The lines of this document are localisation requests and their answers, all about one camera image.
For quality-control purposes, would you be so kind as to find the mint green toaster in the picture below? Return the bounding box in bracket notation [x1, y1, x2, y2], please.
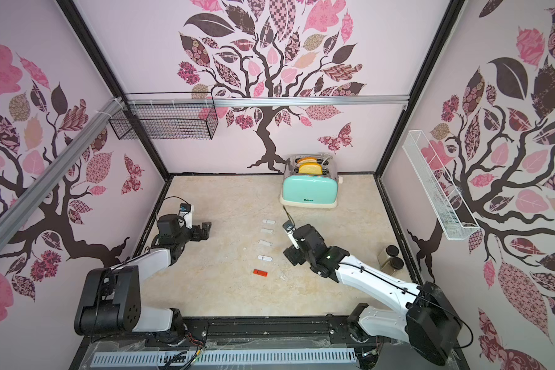
[279, 154, 339, 209]

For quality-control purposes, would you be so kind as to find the red usb drive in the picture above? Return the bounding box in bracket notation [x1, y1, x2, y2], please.
[253, 269, 268, 277]

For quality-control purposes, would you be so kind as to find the black right corner post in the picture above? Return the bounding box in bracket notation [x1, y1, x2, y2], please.
[374, 0, 467, 180]

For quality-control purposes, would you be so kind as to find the black wire basket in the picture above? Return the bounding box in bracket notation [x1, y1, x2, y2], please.
[109, 92, 219, 140]

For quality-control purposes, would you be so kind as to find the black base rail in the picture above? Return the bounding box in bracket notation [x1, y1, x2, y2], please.
[68, 314, 468, 370]

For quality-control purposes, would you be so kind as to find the aluminium rail back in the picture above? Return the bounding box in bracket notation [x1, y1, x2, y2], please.
[128, 95, 409, 107]

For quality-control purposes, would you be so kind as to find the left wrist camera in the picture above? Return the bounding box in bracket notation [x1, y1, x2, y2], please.
[178, 203, 194, 229]

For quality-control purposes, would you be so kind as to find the toast slice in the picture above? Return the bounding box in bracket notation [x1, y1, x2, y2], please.
[298, 162, 327, 176]

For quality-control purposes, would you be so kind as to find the black corner frame post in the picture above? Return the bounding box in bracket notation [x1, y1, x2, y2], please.
[55, 0, 171, 181]

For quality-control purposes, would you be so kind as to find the white slotted cable duct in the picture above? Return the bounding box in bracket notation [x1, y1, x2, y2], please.
[89, 348, 357, 368]

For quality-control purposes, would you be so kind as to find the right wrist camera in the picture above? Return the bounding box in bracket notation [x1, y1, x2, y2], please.
[282, 220, 299, 249]

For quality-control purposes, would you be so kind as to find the aluminium rail left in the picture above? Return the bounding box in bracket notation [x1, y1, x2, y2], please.
[0, 97, 123, 251]

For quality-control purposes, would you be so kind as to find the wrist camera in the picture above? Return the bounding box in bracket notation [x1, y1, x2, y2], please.
[282, 220, 299, 249]
[178, 203, 194, 229]

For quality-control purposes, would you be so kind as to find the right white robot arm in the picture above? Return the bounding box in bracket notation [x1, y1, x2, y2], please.
[282, 220, 464, 366]

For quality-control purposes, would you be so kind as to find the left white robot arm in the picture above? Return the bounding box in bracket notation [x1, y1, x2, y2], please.
[73, 212, 212, 345]

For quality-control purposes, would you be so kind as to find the aluminium rail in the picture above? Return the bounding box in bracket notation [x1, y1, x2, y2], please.
[128, 95, 409, 107]
[0, 97, 123, 251]

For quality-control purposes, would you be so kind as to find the glass jar black lid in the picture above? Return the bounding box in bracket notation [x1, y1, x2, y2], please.
[378, 245, 400, 268]
[381, 257, 405, 276]

